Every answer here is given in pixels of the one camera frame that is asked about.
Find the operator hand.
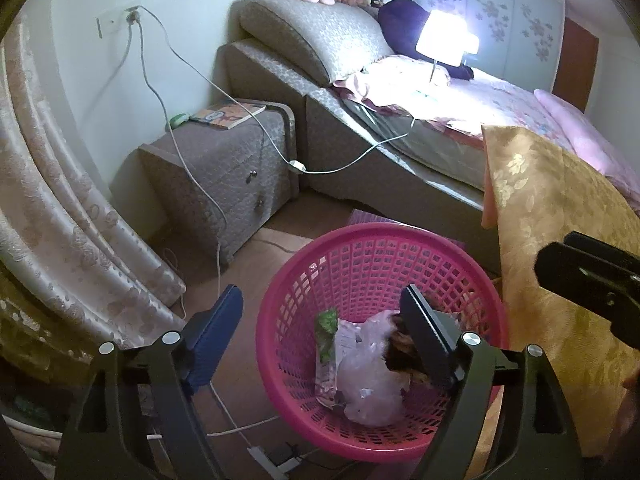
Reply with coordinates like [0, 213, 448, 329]
[623, 370, 640, 396]

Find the pink folded quilt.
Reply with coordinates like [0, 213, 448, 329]
[534, 89, 640, 214]

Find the white charger cable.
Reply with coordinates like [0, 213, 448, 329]
[130, 12, 281, 438]

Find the golden yellow bedspread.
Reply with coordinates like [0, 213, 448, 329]
[483, 127, 639, 456]

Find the magazine on nightstand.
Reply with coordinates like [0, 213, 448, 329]
[189, 103, 266, 130]

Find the grey padded headboard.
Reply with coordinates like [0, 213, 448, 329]
[239, 0, 393, 86]

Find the white wall socket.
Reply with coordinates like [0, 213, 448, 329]
[96, 1, 140, 39]

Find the grey bed frame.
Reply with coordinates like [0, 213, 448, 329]
[221, 39, 500, 273]

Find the pink floral bed sheet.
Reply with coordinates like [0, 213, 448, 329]
[333, 54, 573, 152]

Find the clear bubble plastic bag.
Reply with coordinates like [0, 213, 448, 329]
[336, 310, 411, 428]

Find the dark dried leaves trash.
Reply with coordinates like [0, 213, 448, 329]
[384, 313, 431, 385]

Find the green snack wrapper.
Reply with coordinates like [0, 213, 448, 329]
[314, 309, 338, 396]

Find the floral sliding wardrobe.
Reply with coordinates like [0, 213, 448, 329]
[416, 0, 565, 91]

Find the dark purple plush pillow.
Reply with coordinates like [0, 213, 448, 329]
[376, 0, 475, 82]

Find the small green object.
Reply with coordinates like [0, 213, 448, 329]
[168, 113, 190, 129]

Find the white power strip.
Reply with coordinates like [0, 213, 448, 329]
[247, 442, 317, 480]

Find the lit table lamp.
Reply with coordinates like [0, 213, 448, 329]
[416, 10, 480, 80]

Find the grey upholstered nightstand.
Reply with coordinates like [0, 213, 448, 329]
[138, 102, 299, 266]

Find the pink plastic laundry basket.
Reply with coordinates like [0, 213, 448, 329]
[255, 222, 509, 463]

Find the brown wooden door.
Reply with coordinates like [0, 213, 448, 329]
[552, 18, 600, 113]

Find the beige patterned curtain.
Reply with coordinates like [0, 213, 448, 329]
[1, 18, 186, 348]

